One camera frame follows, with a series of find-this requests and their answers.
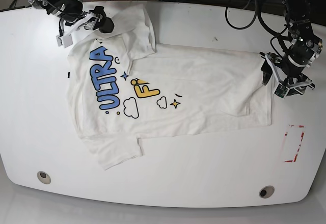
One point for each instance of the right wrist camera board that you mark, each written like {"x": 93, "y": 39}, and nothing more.
{"x": 64, "y": 41}

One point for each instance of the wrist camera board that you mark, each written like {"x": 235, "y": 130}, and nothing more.
{"x": 281, "y": 91}
{"x": 64, "y": 41}

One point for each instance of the left table cable grommet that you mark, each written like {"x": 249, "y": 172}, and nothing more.
{"x": 43, "y": 177}

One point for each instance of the right table cable grommet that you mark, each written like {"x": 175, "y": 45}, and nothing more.
{"x": 266, "y": 192}

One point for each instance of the table cable grommet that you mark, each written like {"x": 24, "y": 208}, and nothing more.
{"x": 43, "y": 177}
{"x": 266, "y": 192}

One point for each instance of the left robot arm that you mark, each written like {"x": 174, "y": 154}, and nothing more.
{"x": 301, "y": 47}

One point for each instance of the white printed t-shirt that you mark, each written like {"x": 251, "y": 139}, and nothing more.
{"x": 124, "y": 87}

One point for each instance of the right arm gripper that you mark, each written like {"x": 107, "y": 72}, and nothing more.
{"x": 94, "y": 19}

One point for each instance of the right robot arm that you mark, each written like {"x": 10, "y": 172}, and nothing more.
{"x": 71, "y": 11}

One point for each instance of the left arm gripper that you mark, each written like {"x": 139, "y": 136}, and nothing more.
{"x": 285, "y": 71}

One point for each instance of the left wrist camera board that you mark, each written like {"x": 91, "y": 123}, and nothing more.
{"x": 281, "y": 91}

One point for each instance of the red tape rectangle marking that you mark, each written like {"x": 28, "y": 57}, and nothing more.
{"x": 293, "y": 139}

